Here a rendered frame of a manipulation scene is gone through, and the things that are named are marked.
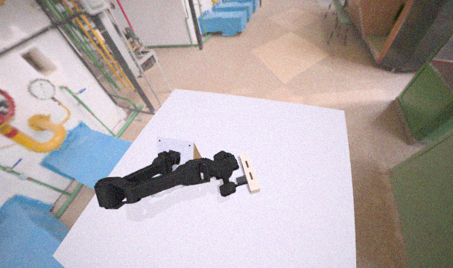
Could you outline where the grey two-prong plug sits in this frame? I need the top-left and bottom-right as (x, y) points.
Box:
(236, 175), (248, 186)

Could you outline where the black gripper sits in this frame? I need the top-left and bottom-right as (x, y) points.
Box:
(213, 150), (238, 197)

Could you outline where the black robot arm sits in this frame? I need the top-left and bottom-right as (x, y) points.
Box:
(94, 150), (239, 210)

